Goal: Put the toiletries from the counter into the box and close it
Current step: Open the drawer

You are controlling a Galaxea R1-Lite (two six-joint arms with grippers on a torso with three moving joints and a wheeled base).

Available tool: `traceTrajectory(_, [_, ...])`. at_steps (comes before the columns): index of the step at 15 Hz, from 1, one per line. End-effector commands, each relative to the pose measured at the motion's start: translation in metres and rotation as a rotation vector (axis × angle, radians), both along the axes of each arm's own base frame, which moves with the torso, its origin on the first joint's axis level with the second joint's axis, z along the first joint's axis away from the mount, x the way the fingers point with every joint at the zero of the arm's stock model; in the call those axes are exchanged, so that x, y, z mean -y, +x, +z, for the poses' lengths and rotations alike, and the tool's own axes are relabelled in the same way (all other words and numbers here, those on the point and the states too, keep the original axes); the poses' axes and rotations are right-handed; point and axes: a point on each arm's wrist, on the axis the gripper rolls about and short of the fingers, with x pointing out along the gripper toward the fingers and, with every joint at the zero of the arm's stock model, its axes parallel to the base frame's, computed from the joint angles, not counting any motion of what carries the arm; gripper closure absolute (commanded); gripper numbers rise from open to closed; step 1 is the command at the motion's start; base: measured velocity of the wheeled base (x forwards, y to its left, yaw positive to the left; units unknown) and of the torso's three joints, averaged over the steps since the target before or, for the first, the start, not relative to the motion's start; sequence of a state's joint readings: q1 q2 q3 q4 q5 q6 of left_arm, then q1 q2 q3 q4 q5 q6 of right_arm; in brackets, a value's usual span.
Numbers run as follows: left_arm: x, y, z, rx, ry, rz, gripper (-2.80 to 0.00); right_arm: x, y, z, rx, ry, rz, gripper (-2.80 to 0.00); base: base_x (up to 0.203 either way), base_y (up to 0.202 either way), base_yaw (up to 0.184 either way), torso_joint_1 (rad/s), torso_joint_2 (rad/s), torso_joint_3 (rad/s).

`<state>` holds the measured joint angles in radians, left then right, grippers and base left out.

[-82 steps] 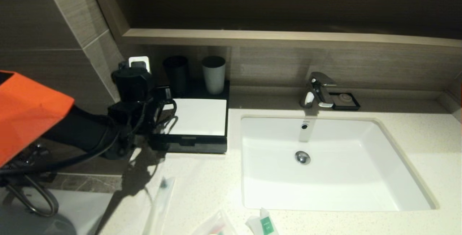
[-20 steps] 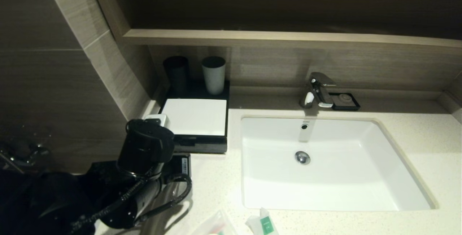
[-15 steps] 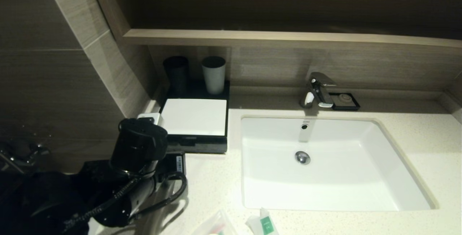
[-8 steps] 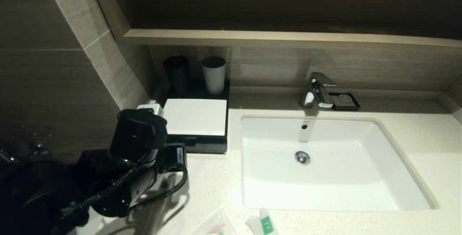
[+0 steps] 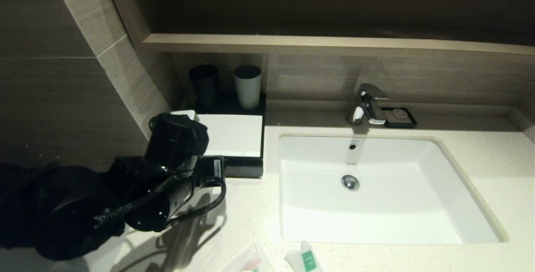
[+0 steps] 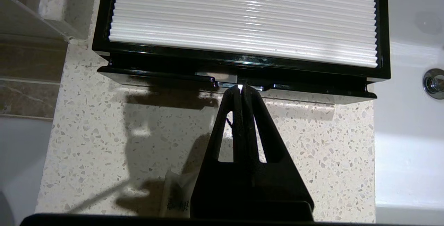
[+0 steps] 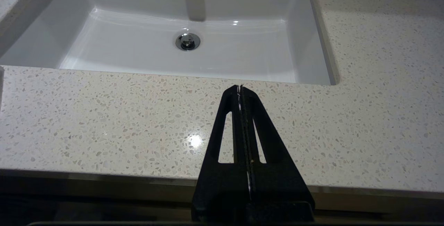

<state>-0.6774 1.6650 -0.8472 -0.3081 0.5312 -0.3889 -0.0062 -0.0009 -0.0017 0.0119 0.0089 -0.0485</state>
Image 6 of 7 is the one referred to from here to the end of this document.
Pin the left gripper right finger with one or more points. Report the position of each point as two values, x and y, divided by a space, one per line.
277 187

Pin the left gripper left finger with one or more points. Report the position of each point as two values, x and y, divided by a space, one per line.
222 187

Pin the toothbrush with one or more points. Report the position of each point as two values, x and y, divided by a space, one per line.
177 198

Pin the black box with white lid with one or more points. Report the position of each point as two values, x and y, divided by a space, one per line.
242 10

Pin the white sink basin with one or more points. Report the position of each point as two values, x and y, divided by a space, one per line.
409 132

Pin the chrome drain stopper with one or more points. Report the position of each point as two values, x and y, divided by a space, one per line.
433 83

